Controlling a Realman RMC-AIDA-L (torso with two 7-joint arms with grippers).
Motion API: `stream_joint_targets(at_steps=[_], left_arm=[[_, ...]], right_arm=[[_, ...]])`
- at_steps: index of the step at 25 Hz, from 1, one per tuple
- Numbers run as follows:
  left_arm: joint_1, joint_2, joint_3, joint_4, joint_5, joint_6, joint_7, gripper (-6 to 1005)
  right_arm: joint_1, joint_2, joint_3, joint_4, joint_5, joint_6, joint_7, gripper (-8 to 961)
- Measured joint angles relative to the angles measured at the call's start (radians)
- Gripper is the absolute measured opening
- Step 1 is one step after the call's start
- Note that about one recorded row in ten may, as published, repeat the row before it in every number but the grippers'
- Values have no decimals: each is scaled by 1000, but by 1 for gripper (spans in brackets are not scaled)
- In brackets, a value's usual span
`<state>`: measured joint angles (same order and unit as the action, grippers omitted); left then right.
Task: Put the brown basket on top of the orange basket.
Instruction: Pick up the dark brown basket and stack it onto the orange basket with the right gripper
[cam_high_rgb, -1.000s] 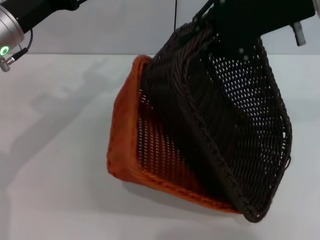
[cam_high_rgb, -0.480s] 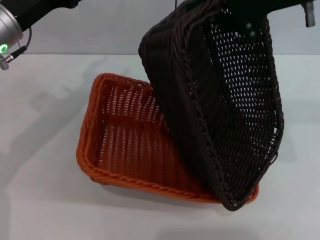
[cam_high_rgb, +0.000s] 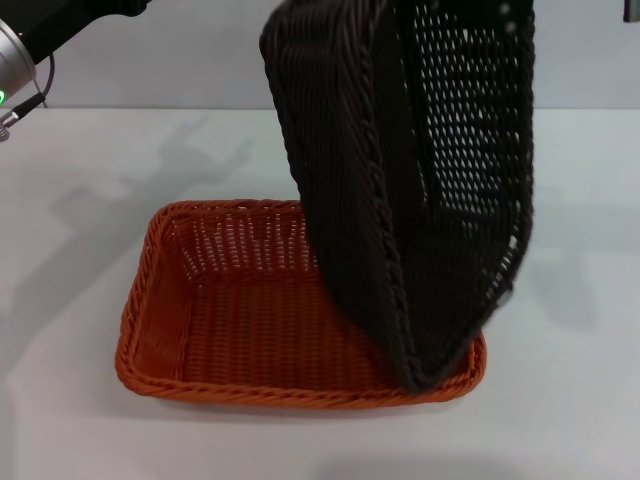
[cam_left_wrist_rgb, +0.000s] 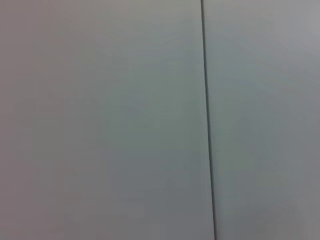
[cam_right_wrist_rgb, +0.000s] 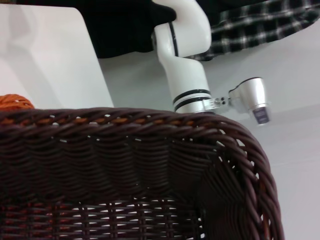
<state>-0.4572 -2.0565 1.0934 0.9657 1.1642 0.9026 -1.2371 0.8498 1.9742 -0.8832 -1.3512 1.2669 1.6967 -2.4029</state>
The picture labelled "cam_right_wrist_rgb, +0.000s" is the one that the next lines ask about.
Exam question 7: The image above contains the orange woven basket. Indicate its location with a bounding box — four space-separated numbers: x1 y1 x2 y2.
0 93 35 111

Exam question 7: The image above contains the black cloth sleeve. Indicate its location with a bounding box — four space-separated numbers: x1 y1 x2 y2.
14 0 179 60

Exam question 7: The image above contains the black white plaid cloth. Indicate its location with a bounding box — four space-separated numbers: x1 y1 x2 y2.
199 0 320 62

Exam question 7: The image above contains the dark brown woven basket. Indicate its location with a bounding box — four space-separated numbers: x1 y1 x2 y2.
0 106 286 240

